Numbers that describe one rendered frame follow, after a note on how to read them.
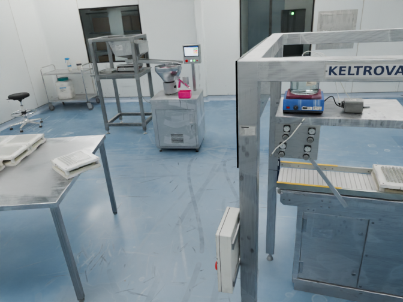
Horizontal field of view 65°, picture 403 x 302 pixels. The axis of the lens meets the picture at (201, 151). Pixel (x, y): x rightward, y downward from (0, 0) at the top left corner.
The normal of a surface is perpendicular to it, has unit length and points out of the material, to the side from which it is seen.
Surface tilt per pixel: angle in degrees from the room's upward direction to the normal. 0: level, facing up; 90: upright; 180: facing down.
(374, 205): 90
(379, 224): 90
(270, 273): 0
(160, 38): 90
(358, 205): 90
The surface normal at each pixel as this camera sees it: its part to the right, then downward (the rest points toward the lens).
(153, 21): -0.16, 0.40
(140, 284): -0.06, -0.91
